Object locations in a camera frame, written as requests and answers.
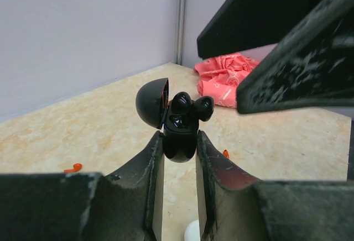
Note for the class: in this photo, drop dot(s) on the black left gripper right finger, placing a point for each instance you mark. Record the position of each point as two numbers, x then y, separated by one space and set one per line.
234 205

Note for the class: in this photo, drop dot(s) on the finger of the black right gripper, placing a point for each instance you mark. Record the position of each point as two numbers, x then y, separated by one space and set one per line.
247 24
312 66

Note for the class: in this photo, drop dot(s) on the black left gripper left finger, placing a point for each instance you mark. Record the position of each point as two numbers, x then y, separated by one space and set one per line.
126 204

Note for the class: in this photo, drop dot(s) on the white earbud charging case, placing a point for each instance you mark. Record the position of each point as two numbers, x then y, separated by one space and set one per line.
192 232

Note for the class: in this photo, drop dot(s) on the black earbud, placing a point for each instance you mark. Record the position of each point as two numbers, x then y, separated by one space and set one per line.
181 103
203 108

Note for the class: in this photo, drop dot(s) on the pink crumpled plastic bag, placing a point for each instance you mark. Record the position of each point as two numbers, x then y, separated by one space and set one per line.
220 76

